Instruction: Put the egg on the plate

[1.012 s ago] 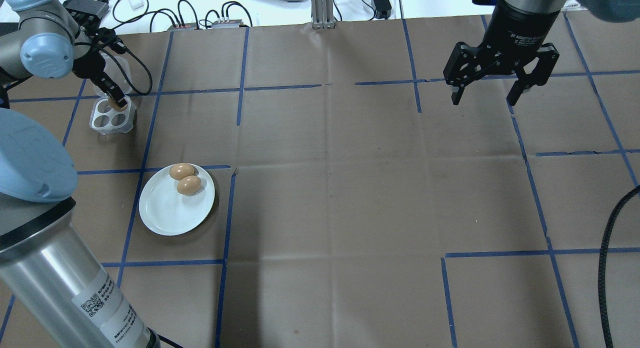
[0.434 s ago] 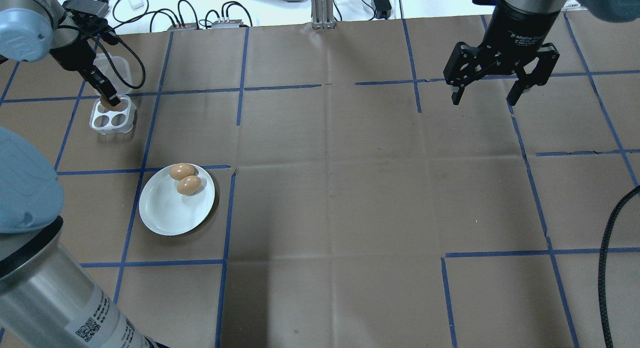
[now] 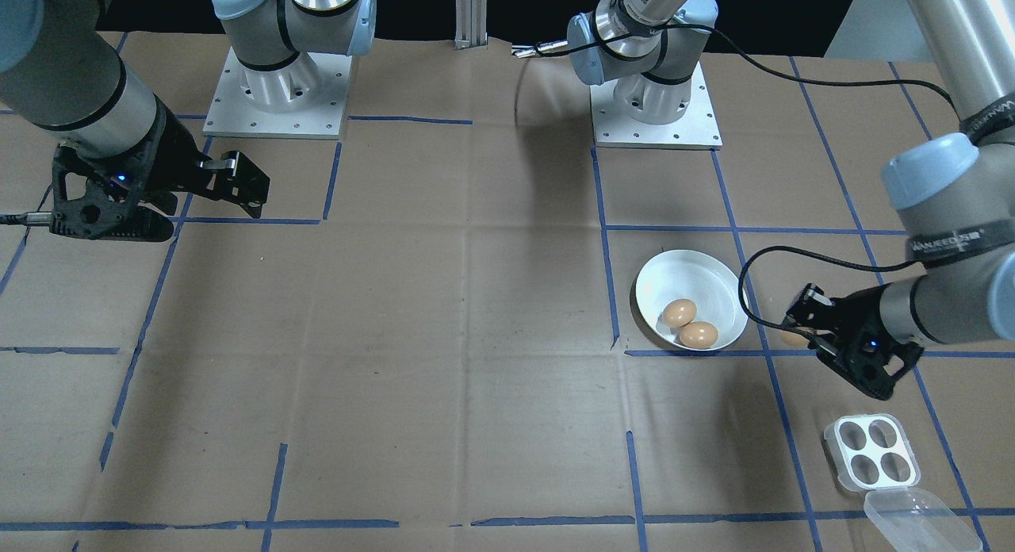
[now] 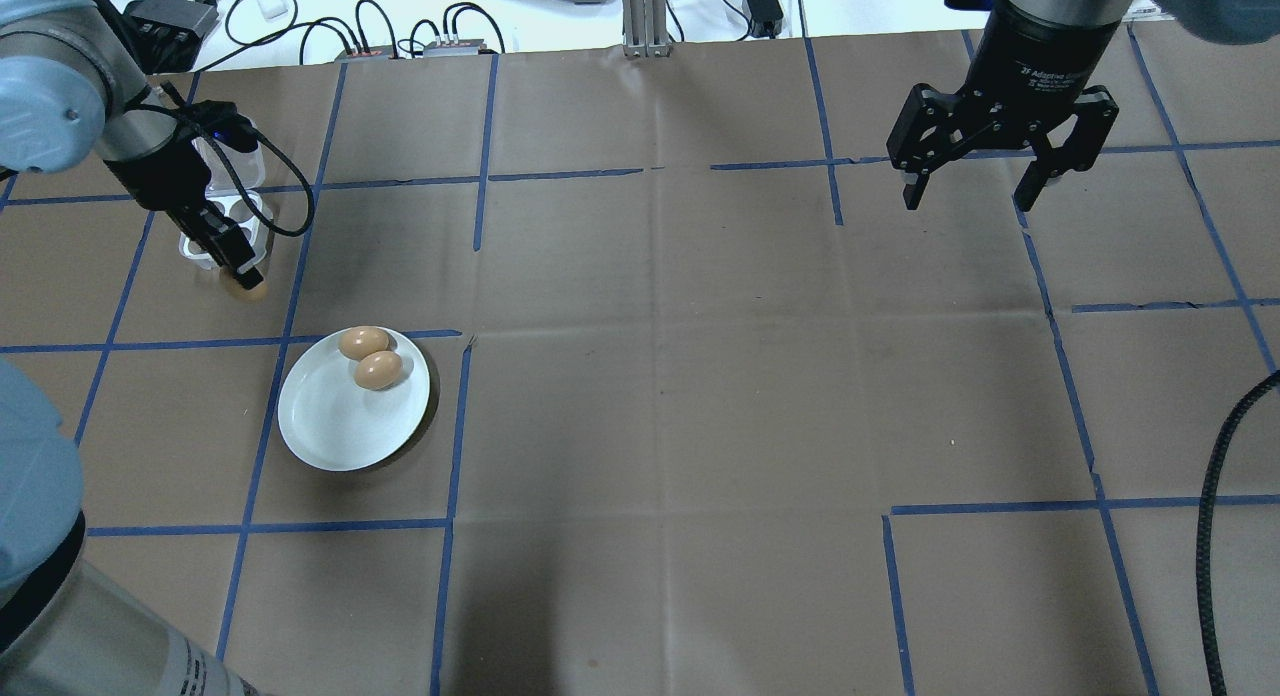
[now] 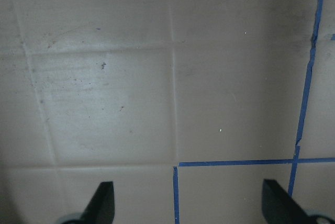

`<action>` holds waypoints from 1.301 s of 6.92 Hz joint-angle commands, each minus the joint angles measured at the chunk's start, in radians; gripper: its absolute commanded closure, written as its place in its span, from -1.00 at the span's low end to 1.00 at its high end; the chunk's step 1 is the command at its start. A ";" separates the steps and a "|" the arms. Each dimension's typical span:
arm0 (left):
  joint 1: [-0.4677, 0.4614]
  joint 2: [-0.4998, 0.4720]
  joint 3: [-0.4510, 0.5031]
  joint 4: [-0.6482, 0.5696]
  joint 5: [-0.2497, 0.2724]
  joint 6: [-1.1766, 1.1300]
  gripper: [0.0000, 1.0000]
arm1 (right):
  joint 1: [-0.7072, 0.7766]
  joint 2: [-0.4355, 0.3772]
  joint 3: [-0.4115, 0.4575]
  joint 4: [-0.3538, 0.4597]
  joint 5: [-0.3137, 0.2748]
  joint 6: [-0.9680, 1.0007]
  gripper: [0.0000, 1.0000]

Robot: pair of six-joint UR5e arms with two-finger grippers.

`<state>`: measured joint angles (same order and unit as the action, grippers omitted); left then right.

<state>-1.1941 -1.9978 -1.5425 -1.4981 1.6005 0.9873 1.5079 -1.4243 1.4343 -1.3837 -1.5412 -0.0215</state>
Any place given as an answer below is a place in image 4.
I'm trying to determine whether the black hub cable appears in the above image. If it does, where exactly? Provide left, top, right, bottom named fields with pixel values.
left=300, top=0, right=403, bottom=57
left=410, top=1, right=507, bottom=55

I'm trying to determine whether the white round plate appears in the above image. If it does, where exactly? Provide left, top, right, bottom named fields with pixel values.
left=277, top=326, right=432, bottom=473

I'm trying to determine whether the clear plastic egg carton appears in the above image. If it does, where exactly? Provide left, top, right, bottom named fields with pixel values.
left=178, top=124, right=277, bottom=274

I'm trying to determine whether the white side desk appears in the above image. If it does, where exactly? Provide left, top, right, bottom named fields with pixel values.
left=100, top=0, right=1181, bottom=77

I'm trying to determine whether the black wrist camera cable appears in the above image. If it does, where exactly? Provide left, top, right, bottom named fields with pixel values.
left=130, top=71, right=317, bottom=240

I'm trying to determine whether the aluminium profile post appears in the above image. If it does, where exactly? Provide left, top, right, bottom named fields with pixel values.
left=622, top=0, right=669, bottom=59

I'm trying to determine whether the dark grey connector box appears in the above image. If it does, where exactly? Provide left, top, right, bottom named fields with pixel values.
left=125, top=0, right=220, bottom=46

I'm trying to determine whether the black braided cable sleeve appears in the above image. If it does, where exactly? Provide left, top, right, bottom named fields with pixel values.
left=1195, top=371, right=1280, bottom=696

